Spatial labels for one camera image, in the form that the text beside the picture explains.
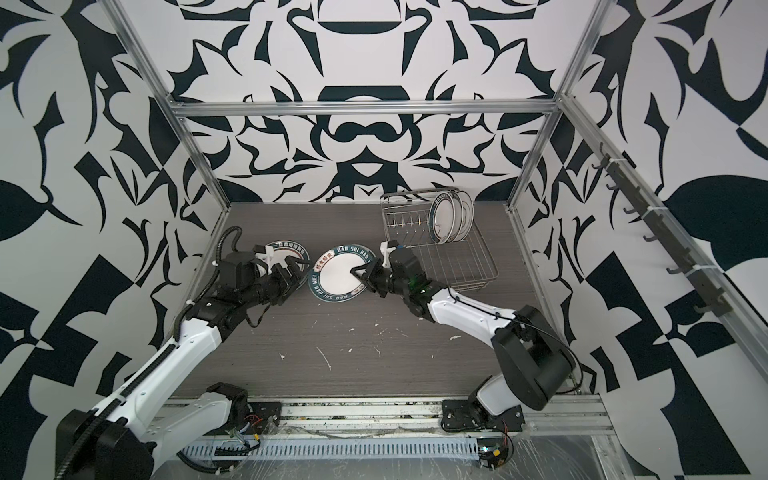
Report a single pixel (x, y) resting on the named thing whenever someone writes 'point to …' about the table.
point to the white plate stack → (451, 216)
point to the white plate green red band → (288, 248)
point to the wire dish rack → (461, 265)
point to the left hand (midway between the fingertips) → (308, 267)
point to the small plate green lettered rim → (331, 279)
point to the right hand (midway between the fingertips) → (350, 270)
